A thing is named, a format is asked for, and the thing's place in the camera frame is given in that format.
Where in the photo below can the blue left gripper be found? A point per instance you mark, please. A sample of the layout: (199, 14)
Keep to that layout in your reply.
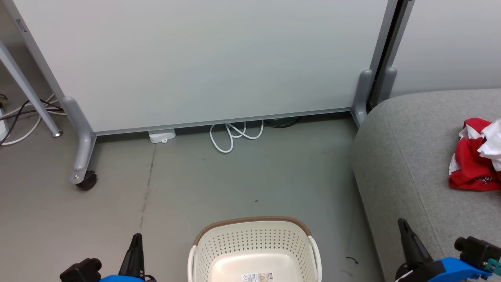
(121, 279)

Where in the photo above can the white rolling partition board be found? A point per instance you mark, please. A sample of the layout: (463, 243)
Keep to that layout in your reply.
(195, 58)

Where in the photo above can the white cloth garment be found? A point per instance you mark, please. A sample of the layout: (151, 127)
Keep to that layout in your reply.
(494, 143)

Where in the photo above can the grey framed partition panel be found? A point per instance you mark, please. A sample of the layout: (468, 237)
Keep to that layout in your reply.
(450, 39)

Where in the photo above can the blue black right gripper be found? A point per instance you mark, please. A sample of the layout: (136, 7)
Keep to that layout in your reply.
(450, 270)

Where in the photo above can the white power strip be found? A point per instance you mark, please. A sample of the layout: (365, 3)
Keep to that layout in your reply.
(2, 125)

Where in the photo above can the white plug adapter box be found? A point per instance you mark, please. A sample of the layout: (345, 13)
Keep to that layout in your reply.
(161, 136)

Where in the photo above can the cream perforated laundry basket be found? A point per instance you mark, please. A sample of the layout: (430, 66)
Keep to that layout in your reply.
(250, 239)

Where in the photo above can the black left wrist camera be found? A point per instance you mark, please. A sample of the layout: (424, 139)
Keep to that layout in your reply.
(80, 271)

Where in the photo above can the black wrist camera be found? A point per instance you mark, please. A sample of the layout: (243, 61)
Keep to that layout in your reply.
(80, 271)
(477, 250)

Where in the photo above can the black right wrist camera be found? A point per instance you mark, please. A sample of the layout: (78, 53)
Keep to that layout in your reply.
(477, 250)

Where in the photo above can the grey table leg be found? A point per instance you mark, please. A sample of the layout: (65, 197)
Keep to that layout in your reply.
(27, 90)

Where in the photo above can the printed basket label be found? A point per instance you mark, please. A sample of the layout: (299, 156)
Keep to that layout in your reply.
(257, 278)

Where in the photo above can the red and white jersey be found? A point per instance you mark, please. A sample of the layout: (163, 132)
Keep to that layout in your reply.
(469, 168)

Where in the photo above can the grey fabric sofa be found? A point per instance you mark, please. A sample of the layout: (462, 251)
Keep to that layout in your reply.
(411, 156)

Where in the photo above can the black caster wheel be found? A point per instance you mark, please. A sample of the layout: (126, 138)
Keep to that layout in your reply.
(87, 181)

